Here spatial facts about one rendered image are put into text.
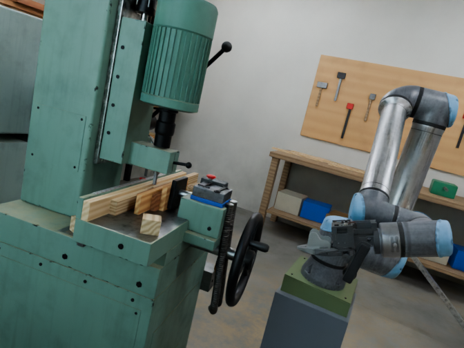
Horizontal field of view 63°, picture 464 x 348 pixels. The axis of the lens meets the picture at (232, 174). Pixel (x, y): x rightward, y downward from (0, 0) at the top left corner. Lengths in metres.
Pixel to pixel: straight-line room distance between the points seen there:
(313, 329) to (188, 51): 1.14
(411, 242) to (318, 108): 3.43
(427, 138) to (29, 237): 1.36
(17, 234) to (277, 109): 3.63
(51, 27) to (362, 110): 3.49
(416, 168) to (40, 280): 1.31
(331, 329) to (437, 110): 0.91
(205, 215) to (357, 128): 3.34
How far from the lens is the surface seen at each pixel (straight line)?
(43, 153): 1.30
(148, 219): 0.95
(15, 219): 1.26
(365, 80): 4.33
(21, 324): 1.37
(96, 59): 1.19
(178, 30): 1.11
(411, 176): 1.56
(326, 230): 1.59
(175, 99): 1.10
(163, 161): 1.16
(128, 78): 1.17
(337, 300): 1.61
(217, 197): 1.08
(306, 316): 1.63
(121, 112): 1.18
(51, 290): 1.24
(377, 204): 1.15
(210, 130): 4.82
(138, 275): 1.06
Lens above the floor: 1.26
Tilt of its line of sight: 11 degrees down
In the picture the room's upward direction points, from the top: 13 degrees clockwise
